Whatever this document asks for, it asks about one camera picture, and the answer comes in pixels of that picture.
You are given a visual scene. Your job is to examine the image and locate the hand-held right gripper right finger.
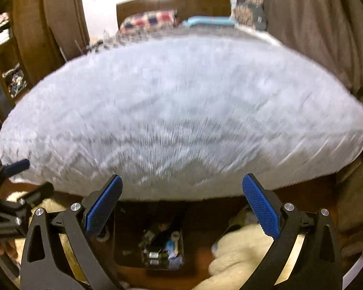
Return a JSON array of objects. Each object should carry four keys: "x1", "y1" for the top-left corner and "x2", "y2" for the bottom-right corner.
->
[{"x1": 240, "y1": 173, "x2": 343, "y2": 290}]

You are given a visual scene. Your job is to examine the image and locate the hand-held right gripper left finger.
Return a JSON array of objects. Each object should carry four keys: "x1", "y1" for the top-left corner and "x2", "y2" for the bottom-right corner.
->
[{"x1": 20, "y1": 174, "x2": 124, "y2": 290}]

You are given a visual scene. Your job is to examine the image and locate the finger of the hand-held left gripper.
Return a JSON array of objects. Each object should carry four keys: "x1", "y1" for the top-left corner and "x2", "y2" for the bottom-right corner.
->
[
  {"x1": 6, "y1": 182, "x2": 54, "y2": 218},
  {"x1": 0, "y1": 158, "x2": 31, "y2": 188}
]

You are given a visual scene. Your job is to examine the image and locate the black bin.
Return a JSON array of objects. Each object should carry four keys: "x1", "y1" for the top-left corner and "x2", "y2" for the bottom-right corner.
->
[{"x1": 113, "y1": 202, "x2": 191, "y2": 271}]

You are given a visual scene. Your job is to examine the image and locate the person's left hand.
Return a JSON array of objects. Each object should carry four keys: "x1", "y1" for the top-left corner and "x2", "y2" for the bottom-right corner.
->
[{"x1": 0, "y1": 239, "x2": 19, "y2": 260}]

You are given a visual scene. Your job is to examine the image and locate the cream fluffy rug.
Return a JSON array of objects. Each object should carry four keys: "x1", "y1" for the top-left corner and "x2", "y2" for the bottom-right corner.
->
[{"x1": 4, "y1": 189, "x2": 279, "y2": 290}]

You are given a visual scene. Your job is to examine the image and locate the pile of dark clothes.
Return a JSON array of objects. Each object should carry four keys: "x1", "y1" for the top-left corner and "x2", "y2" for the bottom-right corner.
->
[{"x1": 1, "y1": 63, "x2": 30, "y2": 98}]

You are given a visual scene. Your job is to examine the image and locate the grey fluffy blanket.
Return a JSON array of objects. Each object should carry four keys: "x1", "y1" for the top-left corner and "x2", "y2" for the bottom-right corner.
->
[{"x1": 0, "y1": 26, "x2": 363, "y2": 202}]

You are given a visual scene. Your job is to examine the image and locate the stack of folded clothes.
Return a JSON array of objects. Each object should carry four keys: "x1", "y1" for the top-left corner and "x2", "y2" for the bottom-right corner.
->
[{"x1": 0, "y1": 13, "x2": 12, "y2": 48}]

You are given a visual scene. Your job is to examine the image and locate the wooden shelf cabinet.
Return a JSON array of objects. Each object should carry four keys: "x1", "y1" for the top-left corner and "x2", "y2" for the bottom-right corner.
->
[{"x1": 0, "y1": 0, "x2": 91, "y2": 105}]

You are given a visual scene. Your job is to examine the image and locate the checkered pillow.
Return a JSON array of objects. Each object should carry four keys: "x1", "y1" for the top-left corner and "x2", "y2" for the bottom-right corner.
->
[{"x1": 119, "y1": 10, "x2": 178, "y2": 34}]

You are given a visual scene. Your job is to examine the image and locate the brown curtain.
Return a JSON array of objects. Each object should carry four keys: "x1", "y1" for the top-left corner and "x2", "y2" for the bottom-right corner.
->
[{"x1": 237, "y1": 0, "x2": 363, "y2": 258}]

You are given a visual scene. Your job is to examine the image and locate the patterned cushion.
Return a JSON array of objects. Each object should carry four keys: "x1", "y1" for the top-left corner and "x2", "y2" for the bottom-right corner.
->
[{"x1": 233, "y1": 0, "x2": 267, "y2": 31}]

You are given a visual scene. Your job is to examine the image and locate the wooden headboard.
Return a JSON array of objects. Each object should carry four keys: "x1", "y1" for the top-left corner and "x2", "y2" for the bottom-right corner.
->
[{"x1": 116, "y1": 0, "x2": 232, "y2": 31}]

